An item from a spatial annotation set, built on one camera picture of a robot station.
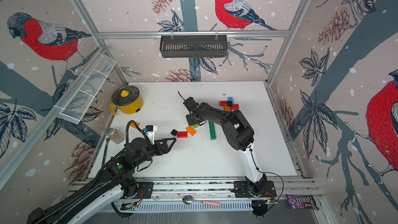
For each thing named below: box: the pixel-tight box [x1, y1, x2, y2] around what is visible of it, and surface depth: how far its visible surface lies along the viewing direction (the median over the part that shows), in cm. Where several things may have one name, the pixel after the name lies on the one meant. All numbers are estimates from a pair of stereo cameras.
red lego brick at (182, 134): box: [176, 131, 188, 138], surface depth 93 cm
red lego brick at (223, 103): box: [219, 100, 228, 107], surface depth 106 cm
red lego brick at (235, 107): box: [230, 104, 240, 110], surface depth 105 cm
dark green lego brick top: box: [208, 120, 216, 132], surface depth 97 cm
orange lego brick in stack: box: [185, 125, 197, 137], surface depth 95 cm
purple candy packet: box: [286, 193, 320, 211], surface depth 70 cm
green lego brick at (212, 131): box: [208, 123, 217, 140], surface depth 95 cm
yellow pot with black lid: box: [109, 85, 144, 117], surface depth 101 cm
